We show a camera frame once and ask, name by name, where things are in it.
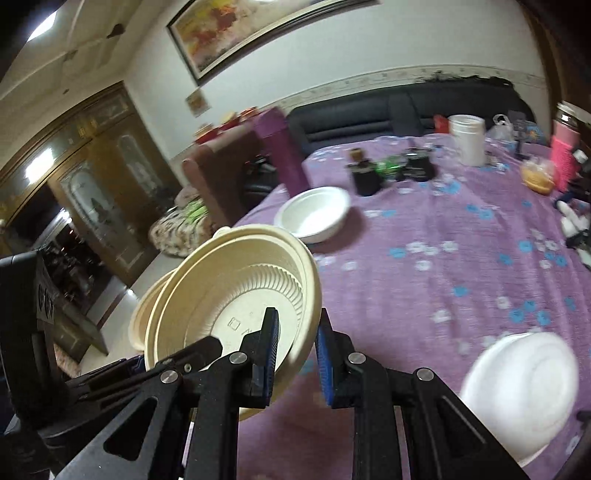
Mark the green cloth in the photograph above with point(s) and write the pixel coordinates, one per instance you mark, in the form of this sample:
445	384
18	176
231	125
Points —
196	212

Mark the black leather sofa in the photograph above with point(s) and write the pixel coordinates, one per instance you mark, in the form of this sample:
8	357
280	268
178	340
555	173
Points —
351	115

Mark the black round jar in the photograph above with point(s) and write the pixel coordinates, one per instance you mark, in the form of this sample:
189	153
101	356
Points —
418	166

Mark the pink water bottle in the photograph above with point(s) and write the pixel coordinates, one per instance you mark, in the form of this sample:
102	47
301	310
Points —
565	152

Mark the framed painting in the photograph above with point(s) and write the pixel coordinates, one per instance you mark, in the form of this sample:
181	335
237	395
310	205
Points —
258	32

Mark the purple thermos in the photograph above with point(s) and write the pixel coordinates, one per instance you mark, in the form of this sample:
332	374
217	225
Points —
286	157

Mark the wooden glass doors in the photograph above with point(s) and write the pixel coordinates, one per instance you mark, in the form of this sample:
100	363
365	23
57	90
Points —
101	207

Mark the dark wooden cabinet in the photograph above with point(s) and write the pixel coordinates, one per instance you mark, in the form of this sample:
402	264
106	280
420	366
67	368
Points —
563	46

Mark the ceiling light panel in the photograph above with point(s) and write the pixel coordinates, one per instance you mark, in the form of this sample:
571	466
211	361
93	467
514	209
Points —
44	23

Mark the bag of yellow food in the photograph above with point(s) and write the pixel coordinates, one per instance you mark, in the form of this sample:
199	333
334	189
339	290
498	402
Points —
538	177

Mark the black clamp device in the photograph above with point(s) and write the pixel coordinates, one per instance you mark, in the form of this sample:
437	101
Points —
580	159

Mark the black cylinder with wooden knob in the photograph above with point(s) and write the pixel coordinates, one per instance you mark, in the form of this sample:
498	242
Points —
364	177

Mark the beige ribbed bowl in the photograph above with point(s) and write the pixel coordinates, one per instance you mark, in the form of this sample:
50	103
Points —
240	277
138	318

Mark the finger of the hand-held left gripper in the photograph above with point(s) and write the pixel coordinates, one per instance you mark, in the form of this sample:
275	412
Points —
111	374
198	350

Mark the wall plaque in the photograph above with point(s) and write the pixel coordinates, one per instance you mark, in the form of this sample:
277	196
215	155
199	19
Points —
197	102

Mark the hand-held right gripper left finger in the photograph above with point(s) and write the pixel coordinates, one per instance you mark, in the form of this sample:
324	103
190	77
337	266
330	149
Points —
270	355

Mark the large white foam bowl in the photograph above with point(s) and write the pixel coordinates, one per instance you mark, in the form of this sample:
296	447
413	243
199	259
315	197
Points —
314	214

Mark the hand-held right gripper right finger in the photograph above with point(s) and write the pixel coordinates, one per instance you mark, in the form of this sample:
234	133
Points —
325	364

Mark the brown armchair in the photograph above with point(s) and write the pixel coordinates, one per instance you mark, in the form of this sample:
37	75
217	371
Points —
221	170

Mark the red cloth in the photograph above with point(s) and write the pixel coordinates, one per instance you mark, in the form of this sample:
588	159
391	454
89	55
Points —
441	123

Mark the black slotted stand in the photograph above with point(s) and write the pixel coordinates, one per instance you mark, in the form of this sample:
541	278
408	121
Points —
521	138

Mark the green object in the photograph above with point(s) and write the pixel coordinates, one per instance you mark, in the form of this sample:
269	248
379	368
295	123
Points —
390	168

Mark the purple floral tablecloth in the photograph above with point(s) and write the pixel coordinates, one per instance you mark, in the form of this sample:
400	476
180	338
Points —
415	286

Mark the white plastic bag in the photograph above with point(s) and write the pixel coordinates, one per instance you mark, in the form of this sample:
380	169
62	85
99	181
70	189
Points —
501	125

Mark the white plastic jar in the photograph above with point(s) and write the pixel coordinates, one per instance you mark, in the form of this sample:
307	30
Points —
467	138

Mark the small white foam bowl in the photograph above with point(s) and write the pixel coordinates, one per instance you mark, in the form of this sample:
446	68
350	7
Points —
521	397

